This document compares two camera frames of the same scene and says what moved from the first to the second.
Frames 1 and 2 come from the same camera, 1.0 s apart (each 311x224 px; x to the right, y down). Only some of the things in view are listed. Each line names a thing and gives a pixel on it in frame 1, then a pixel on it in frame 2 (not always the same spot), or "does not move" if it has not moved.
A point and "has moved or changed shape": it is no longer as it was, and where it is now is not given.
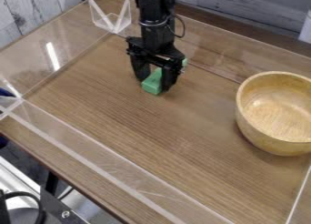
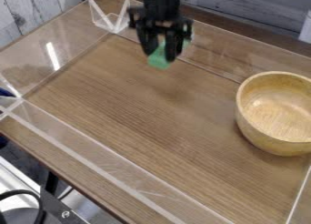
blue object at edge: [5, 92] does not move
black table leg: [50, 183] does not move
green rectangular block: [152, 82] has moved or changed shape
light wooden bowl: [273, 112] does not move
